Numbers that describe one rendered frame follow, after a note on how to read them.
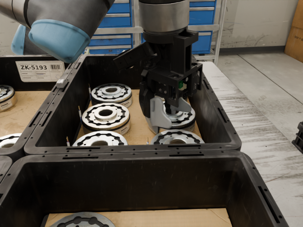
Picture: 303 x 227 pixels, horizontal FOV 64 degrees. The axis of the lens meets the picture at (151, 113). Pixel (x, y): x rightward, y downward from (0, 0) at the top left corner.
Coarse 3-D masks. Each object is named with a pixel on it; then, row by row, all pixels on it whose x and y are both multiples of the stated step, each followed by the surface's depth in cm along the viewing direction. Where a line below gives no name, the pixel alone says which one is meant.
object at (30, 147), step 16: (80, 64) 59; (64, 96) 46; (208, 96) 45; (48, 112) 40; (224, 112) 40; (224, 128) 37; (32, 144) 33; (160, 144) 33; (176, 144) 33; (192, 144) 33; (208, 144) 33; (224, 144) 33; (240, 144) 33
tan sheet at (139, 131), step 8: (136, 96) 66; (136, 104) 62; (136, 112) 59; (136, 120) 56; (144, 120) 56; (80, 128) 53; (136, 128) 53; (144, 128) 53; (80, 136) 51; (128, 136) 51; (136, 136) 51; (144, 136) 51; (152, 136) 51; (200, 136) 51; (128, 144) 49; (136, 144) 49; (144, 144) 49
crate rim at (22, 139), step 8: (0, 56) 64; (8, 56) 64; (16, 56) 64; (24, 56) 64; (32, 56) 64; (40, 56) 64; (48, 56) 64; (80, 56) 64; (72, 64) 59; (64, 72) 55; (56, 88) 48; (48, 96) 45; (48, 104) 42; (40, 112) 41; (32, 120) 38; (40, 120) 38; (32, 128) 36; (24, 136) 35; (16, 144) 33; (24, 144) 33; (0, 152) 32; (8, 152) 32; (16, 152) 32; (24, 152) 33; (16, 160) 32
